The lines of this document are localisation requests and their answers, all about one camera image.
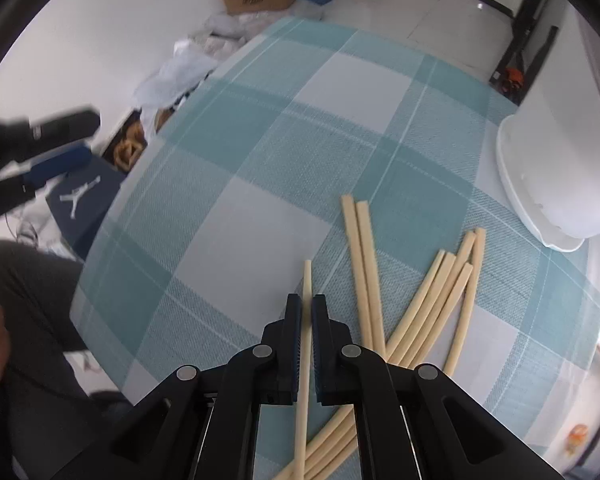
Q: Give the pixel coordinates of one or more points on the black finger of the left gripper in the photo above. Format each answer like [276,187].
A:
[21,140]

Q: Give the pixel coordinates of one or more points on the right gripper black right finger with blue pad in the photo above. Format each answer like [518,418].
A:
[413,424]

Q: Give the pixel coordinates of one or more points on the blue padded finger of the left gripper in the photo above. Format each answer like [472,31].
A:
[25,185]

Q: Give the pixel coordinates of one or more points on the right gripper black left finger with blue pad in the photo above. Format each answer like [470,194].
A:
[212,416]

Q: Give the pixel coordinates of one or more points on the navy box with white logo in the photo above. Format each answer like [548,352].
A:
[80,202]

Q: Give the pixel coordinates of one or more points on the person's dark trouser leg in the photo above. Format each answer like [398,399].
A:
[50,417]

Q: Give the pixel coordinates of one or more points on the teal white checked tablecloth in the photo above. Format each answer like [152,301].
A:
[239,195]

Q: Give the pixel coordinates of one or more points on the crumpled white plastic bags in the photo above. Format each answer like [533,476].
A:
[194,58]

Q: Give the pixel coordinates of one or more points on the white utensil holder cup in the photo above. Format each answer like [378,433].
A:
[548,152]

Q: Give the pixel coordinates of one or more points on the black floor stand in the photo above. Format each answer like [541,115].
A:
[508,76]

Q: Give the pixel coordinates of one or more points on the orange sticker on wall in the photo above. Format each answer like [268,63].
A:
[576,438]

